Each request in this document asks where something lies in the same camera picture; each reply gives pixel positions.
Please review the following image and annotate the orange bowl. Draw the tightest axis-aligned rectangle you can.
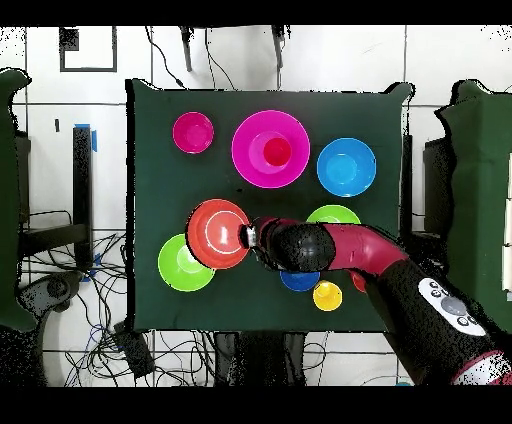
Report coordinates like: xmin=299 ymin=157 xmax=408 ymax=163
xmin=185 ymin=198 xmax=253 ymax=270

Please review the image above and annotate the dark blue bowl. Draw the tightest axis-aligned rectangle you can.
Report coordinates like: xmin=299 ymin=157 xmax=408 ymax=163
xmin=279 ymin=269 xmax=322 ymax=293

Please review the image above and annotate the red cup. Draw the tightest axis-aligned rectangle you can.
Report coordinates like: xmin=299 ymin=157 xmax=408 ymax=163
xmin=262 ymin=137 xmax=293 ymax=168

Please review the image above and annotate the large pink bowl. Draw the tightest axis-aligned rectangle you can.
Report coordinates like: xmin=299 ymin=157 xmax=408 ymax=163
xmin=230 ymin=109 xmax=312 ymax=190

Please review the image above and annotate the green bowl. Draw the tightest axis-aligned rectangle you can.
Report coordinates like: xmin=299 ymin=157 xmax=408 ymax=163
xmin=305 ymin=204 xmax=362 ymax=226
xmin=157 ymin=233 xmax=217 ymax=293

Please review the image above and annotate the yellow cup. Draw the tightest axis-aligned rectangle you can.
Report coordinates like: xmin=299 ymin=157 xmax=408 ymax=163
xmin=312 ymin=279 xmax=344 ymax=312

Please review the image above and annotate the dark green tablecloth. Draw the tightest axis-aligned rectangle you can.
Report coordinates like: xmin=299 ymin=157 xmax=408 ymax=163
xmin=125 ymin=77 xmax=415 ymax=335

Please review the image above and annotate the small crimson bowl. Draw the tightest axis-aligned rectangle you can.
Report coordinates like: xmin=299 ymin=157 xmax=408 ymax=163
xmin=172 ymin=111 xmax=215 ymax=155

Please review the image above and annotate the orange cup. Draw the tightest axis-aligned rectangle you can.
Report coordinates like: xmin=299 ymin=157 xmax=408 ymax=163
xmin=349 ymin=270 xmax=368 ymax=294

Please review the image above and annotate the light blue bowl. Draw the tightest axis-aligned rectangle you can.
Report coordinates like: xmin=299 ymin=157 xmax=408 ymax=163
xmin=316 ymin=137 xmax=378 ymax=198

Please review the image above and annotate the black power strip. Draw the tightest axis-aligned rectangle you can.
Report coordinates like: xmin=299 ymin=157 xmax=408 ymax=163
xmin=112 ymin=321 xmax=156 ymax=379

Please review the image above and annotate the black metal stand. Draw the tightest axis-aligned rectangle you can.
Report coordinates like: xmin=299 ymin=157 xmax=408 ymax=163
xmin=17 ymin=125 xmax=95 ymax=271
xmin=422 ymin=135 xmax=451 ymax=241

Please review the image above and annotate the black stand leg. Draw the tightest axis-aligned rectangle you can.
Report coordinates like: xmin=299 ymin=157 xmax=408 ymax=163
xmin=270 ymin=25 xmax=286 ymax=69
xmin=178 ymin=25 xmax=194 ymax=73

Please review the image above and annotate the neighbouring green table cloth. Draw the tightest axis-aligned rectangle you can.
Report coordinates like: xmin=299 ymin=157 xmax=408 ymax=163
xmin=0 ymin=67 xmax=39 ymax=333
xmin=433 ymin=78 xmax=512 ymax=335

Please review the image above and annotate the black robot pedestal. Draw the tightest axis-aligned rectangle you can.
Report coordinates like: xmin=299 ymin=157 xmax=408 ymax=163
xmin=213 ymin=330 xmax=309 ymax=387

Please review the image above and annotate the tangle of cables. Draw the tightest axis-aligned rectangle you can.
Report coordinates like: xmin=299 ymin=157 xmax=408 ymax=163
xmin=19 ymin=209 xmax=213 ymax=387

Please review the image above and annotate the black cable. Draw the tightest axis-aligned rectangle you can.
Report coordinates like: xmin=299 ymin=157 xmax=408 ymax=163
xmin=144 ymin=25 xmax=187 ymax=90

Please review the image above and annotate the grey square frame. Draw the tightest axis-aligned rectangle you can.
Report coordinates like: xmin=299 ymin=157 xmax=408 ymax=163
xmin=58 ymin=25 xmax=118 ymax=74

